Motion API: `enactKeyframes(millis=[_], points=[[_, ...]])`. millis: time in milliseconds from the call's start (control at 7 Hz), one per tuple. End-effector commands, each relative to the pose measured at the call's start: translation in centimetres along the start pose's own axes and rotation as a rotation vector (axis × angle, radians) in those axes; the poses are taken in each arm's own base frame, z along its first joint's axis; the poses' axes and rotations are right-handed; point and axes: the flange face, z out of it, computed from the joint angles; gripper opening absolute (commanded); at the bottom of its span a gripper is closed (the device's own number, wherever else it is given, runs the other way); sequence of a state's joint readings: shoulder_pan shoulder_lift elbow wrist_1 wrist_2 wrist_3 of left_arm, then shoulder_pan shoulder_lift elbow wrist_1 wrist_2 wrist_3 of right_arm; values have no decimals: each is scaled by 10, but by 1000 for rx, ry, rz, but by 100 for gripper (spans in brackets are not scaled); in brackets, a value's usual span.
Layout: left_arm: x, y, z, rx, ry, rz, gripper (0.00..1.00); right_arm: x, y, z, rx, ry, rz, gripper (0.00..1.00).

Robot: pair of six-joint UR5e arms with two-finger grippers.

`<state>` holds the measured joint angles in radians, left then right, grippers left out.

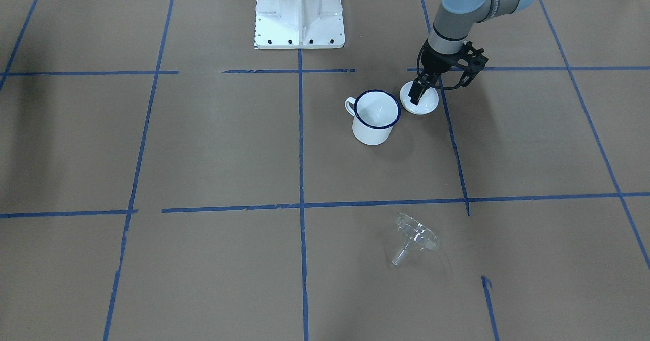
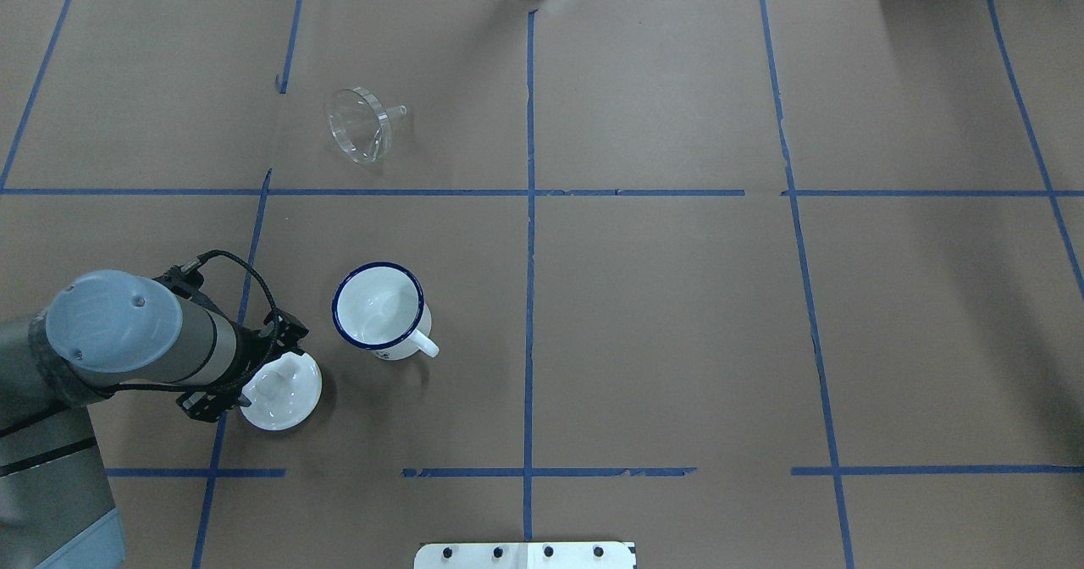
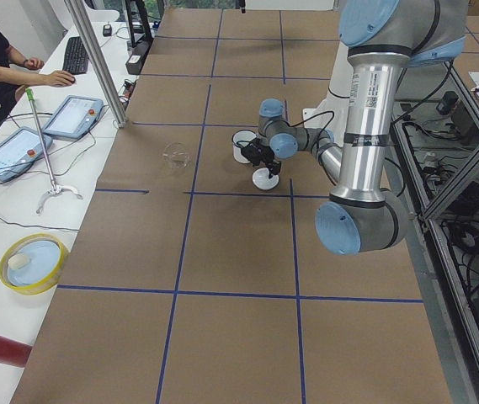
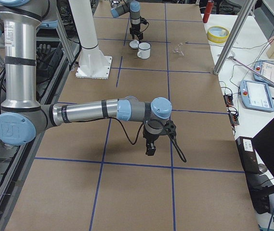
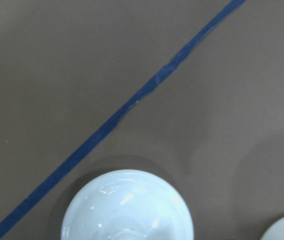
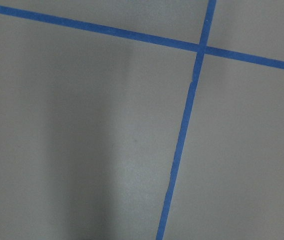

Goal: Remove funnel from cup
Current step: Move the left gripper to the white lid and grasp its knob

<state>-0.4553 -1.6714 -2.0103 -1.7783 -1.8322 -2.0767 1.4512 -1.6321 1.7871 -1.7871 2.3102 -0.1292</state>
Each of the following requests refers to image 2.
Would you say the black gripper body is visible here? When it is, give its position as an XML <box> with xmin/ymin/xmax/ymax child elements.
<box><xmin>230</xmin><ymin>319</ymin><xmax>285</xmax><ymax>388</ymax></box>

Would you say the clear glass funnel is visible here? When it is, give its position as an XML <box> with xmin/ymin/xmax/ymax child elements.
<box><xmin>325</xmin><ymin>87</ymin><xmax>409</xmax><ymax>164</ymax></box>

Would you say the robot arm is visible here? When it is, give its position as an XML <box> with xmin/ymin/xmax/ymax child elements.
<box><xmin>3</xmin><ymin>267</ymin><xmax>291</xmax><ymax>568</ymax></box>

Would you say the white ceramic lid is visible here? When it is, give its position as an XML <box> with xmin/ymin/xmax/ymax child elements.
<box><xmin>241</xmin><ymin>351</ymin><xmax>323</xmax><ymax>434</ymax></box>

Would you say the white enamel mug blue rim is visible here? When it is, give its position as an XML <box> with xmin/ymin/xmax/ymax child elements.
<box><xmin>330</xmin><ymin>262</ymin><xmax>440</xmax><ymax>362</ymax></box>

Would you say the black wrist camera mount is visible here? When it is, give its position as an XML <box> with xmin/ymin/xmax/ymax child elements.
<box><xmin>173</xmin><ymin>309</ymin><xmax>308</xmax><ymax>423</ymax></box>

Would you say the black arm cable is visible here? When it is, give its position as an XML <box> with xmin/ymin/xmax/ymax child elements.
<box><xmin>109</xmin><ymin>250</ymin><xmax>285</xmax><ymax>396</ymax></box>

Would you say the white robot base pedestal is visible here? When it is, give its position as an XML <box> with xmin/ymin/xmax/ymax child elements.
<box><xmin>413</xmin><ymin>541</ymin><xmax>638</xmax><ymax>568</ymax></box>

